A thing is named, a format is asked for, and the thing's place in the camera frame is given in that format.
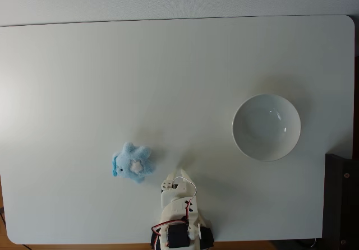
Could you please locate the black cabinet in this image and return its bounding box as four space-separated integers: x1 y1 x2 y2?
322 153 359 250

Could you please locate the black table clamp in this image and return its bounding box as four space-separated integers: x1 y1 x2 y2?
149 229 163 250
200 226 215 248

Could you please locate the black floor cable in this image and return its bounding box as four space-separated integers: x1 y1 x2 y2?
0 207 7 234

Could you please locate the sky blue plush doll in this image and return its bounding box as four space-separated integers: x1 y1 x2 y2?
110 142 157 185

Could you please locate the white ceramic bowl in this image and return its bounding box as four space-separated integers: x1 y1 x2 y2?
231 94 302 163

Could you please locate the red black arm servo cable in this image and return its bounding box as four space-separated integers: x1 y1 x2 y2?
151 219 188 247

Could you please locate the thin gripper servo cable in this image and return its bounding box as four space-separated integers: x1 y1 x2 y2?
172 176 197 220

